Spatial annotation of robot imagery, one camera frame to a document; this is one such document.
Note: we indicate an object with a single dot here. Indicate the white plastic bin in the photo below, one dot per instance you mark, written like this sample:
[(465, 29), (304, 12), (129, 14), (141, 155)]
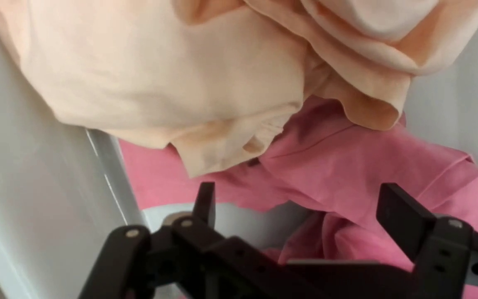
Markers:
[(40, 193)]

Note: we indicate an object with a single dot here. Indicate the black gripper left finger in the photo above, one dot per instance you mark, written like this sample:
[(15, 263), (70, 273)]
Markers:
[(139, 266)]

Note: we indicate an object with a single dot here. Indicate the peach shirt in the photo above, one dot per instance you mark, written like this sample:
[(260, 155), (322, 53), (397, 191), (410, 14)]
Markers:
[(166, 83)]

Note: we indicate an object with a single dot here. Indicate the pink shirt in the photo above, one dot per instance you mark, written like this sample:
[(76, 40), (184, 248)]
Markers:
[(332, 166)]

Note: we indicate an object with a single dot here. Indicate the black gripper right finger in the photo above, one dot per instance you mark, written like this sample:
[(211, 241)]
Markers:
[(438, 249)]

